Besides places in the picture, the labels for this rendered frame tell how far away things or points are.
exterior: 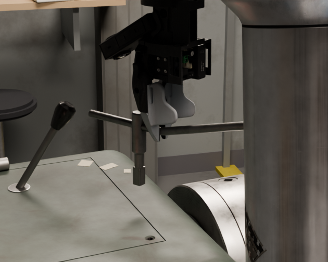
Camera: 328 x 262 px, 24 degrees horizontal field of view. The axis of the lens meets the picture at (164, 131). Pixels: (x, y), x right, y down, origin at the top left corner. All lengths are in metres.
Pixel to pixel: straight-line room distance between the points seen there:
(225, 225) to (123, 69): 2.86
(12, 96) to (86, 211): 2.54
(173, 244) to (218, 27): 3.31
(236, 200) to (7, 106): 2.37
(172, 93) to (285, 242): 0.58
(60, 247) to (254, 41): 0.60
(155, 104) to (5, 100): 2.59
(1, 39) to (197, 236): 3.11
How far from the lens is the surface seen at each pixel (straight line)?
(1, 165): 1.33
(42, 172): 1.32
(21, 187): 1.26
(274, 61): 0.53
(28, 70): 4.15
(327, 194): 0.54
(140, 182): 1.15
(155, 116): 1.07
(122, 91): 4.06
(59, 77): 4.18
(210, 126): 1.04
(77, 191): 1.24
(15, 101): 3.60
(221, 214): 1.23
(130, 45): 1.08
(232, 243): 1.21
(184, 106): 1.09
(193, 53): 1.04
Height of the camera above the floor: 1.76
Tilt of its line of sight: 20 degrees down
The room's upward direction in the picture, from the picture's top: straight up
